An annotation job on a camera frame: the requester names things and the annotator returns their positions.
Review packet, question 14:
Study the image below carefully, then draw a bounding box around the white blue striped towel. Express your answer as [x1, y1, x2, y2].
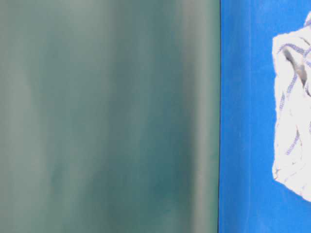
[272, 16, 311, 201]

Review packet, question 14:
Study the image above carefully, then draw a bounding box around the green backdrop sheet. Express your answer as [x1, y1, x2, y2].
[0, 0, 220, 233]

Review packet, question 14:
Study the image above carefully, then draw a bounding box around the blue table cloth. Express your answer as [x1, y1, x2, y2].
[219, 0, 311, 233]

